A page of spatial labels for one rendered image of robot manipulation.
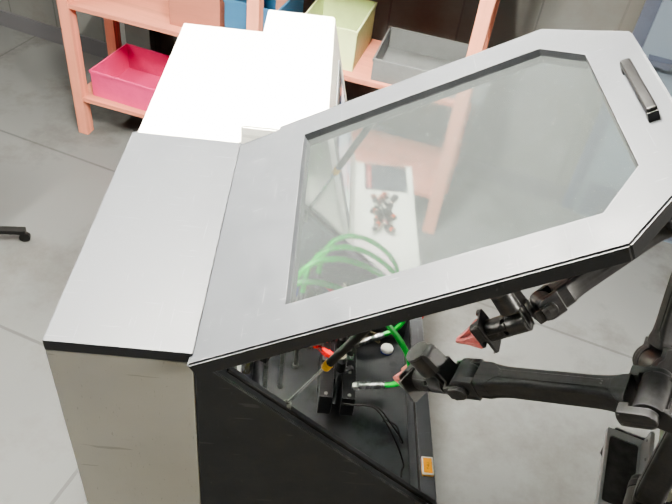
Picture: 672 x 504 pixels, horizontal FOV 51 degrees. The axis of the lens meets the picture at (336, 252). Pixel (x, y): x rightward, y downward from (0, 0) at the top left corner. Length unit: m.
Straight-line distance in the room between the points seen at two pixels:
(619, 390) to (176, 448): 0.92
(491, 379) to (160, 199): 0.84
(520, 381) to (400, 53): 2.68
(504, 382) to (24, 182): 3.33
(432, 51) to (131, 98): 1.74
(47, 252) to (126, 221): 2.22
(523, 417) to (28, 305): 2.32
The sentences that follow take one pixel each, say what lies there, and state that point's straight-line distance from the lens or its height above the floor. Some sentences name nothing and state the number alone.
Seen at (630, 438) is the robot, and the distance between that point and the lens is 2.05.
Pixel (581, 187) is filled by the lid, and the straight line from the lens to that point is 1.31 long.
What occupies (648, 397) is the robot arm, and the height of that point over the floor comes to 1.62.
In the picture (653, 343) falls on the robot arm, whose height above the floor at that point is 1.29.
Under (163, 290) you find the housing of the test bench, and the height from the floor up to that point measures 1.50.
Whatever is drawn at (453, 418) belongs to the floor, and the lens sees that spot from 3.20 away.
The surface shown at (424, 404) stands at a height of 0.95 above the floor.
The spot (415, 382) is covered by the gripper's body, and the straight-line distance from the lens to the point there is 1.64.
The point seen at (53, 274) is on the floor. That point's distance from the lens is 3.71.
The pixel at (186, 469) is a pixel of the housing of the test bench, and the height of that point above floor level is 1.08.
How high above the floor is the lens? 2.56
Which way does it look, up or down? 43 degrees down
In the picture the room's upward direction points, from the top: 8 degrees clockwise
